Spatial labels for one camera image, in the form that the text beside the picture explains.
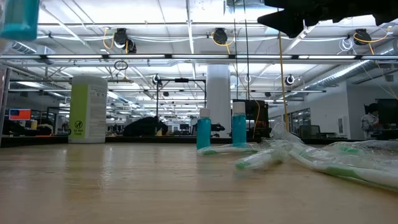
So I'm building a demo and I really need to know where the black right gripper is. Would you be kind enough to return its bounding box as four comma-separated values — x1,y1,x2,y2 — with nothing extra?
257,0,352,39

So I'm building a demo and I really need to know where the black aluminium table frame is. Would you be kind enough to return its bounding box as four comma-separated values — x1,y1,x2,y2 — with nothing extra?
0,135,398,147

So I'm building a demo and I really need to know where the white building column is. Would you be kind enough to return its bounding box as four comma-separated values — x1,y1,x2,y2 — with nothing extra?
206,64,231,138

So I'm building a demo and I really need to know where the long ceiling light bar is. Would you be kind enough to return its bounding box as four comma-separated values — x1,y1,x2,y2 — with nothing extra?
0,54,398,60

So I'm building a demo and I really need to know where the black wall screen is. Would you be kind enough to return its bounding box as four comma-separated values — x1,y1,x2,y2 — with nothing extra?
375,98,398,126

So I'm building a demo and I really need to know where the blue mouthwash bottle white cap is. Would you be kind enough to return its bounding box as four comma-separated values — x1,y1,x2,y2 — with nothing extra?
196,108,213,151
0,0,41,42
231,101,248,147

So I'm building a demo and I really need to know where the person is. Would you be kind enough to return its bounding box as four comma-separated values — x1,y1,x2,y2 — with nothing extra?
122,116,169,138
360,103,381,140

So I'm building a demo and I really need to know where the white green wipes canister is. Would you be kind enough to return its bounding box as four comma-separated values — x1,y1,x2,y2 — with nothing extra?
68,74,108,144

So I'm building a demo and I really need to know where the black background station frame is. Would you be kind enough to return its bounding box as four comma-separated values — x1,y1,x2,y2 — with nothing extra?
156,78,208,138

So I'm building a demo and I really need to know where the silver ceiling air duct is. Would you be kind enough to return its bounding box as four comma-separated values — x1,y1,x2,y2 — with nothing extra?
303,46,398,91

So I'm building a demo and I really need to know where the black monitor back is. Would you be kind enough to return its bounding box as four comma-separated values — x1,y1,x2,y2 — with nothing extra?
231,98,269,138

